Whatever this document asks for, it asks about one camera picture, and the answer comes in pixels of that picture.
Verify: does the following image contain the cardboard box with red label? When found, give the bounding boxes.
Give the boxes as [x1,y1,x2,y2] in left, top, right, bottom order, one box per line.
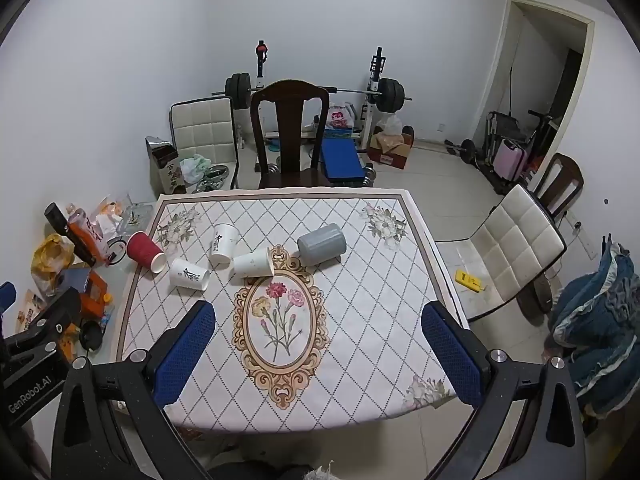
[367,132,414,169]

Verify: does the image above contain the orange box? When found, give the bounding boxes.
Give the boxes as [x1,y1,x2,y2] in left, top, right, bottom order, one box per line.
[73,268,113,321]

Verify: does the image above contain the dark wooden chair by door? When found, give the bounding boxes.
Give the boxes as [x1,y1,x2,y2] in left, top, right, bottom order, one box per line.
[534,153,585,222]

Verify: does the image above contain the cream padded chair left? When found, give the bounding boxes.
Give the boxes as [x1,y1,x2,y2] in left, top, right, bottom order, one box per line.
[169,96,239,190]

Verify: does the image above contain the yellow tool on floor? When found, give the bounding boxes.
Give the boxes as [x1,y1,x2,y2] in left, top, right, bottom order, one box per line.
[454,269,485,292]

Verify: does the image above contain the silver gift box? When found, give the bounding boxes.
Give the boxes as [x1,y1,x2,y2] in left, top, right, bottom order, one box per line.
[145,136,186,195]

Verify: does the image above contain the red ribbed paper cup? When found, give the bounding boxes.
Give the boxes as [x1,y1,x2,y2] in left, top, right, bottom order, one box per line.
[126,231,167,274]

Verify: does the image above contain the blue weight bench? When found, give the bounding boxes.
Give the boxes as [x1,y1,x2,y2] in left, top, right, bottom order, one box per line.
[320,138,364,188]

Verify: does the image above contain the blue denim clothing pile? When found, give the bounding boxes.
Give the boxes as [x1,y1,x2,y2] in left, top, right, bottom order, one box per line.
[549,238,639,419]

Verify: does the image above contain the white paper cup with calligraphy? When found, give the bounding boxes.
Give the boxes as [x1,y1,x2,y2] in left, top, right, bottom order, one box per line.
[169,258,210,292]

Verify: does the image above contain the pink suitcase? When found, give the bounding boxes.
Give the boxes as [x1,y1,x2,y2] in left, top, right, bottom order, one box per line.
[492,139,527,182]

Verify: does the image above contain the yellow plastic bag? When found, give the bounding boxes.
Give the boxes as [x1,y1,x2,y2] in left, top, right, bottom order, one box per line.
[30,233,75,297]

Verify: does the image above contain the cream padded chair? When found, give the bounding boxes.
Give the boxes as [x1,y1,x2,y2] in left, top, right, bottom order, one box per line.
[169,96,239,190]
[437,184,566,322]

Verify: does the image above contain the floral diamond-pattern tablecloth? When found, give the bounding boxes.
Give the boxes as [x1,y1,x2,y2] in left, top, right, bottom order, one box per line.
[112,188,464,432]

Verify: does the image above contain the white paper cup centre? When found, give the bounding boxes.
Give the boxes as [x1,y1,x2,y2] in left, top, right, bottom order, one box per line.
[232,247,274,278]

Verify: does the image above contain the orange white snack bag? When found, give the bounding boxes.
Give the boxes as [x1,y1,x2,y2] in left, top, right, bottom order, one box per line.
[68,208,110,263]

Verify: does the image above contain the red white plastic bag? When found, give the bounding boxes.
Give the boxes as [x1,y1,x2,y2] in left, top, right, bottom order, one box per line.
[326,104,355,130]

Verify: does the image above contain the cream padded chair right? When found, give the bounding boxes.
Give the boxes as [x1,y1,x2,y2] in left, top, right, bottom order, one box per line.
[437,184,566,322]

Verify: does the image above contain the white paper cup upper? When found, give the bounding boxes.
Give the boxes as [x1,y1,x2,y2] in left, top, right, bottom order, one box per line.
[208,223,240,266]

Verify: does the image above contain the grey ribbed cup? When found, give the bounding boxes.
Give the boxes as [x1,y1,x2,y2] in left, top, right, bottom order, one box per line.
[297,223,347,266]

